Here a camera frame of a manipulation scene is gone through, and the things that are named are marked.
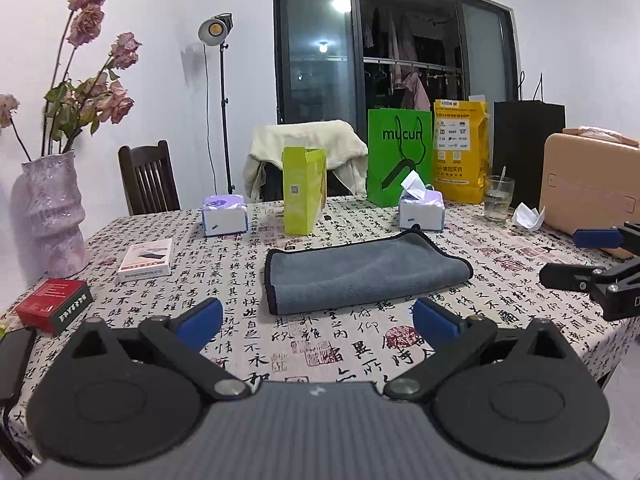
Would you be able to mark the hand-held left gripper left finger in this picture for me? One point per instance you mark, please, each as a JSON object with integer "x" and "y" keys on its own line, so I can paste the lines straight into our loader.
{"x": 199, "y": 321}

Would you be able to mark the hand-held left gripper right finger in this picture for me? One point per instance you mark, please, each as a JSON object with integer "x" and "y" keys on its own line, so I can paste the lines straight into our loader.
{"x": 436, "y": 321}

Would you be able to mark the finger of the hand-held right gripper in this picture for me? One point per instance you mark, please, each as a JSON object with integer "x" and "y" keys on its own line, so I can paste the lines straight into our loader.
{"x": 562, "y": 276}
{"x": 595, "y": 238}

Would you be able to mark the grey towel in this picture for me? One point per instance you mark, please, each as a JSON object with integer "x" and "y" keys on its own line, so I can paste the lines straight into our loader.
{"x": 360, "y": 272}

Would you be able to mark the beige hard case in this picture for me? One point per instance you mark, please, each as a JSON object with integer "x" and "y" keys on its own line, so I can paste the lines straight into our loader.
{"x": 590, "y": 185}

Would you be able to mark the crumpled white paper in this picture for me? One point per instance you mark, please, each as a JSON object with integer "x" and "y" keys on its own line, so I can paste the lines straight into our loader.
{"x": 527, "y": 216}

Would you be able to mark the white flat box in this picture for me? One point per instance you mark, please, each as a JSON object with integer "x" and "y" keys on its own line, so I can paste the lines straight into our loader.
{"x": 146, "y": 259}

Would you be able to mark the glass cup with spoon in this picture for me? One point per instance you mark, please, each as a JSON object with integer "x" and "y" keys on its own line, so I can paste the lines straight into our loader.
{"x": 498, "y": 200}

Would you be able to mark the white tissue box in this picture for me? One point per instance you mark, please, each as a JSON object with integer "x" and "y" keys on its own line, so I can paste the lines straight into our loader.
{"x": 224, "y": 217}
{"x": 421, "y": 207}

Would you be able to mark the black paper bag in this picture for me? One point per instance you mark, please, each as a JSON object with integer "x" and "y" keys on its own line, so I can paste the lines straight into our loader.
{"x": 527, "y": 150}

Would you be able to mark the calligraphy print tablecloth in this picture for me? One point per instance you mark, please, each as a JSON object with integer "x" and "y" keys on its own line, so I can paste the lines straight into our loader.
{"x": 320, "y": 345}

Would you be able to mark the red box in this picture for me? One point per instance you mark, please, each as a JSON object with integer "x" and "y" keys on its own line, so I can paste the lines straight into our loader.
{"x": 52, "y": 305}

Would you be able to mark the dark wooden chair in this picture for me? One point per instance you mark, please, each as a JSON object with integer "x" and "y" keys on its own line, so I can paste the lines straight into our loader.
{"x": 149, "y": 180}

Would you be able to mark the yellow printed bag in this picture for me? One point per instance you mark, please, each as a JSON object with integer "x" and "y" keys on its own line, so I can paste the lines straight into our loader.
{"x": 460, "y": 150}

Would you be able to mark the yellow-green carton box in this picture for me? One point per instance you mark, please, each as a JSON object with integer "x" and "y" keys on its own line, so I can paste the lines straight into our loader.
{"x": 302, "y": 190}

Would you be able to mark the green paper bag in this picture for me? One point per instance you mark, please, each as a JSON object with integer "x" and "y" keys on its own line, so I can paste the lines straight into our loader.
{"x": 397, "y": 155}

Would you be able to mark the pink speckled vase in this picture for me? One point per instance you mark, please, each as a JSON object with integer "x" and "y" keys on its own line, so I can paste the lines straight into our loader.
{"x": 50, "y": 210}

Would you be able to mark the black phone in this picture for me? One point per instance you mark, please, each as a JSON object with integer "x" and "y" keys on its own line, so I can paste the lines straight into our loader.
{"x": 15, "y": 365}

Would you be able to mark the chair with cream cloth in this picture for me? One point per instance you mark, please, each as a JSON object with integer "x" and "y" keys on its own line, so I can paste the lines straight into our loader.
{"x": 300, "y": 145}

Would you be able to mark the studio lamp on stand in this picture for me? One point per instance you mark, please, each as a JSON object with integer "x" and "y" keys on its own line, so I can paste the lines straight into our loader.
{"x": 220, "y": 85}

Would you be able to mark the dried pink roses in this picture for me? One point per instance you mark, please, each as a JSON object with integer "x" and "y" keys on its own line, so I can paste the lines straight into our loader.
{"x": 90, "y": 85}

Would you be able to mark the hanging clothes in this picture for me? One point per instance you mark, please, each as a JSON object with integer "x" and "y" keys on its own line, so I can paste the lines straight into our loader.
{"x": 400, "y": 55}

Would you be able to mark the dark framed glass door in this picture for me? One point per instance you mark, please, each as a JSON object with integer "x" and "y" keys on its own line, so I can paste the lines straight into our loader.
{"x": 395, "y": 45}

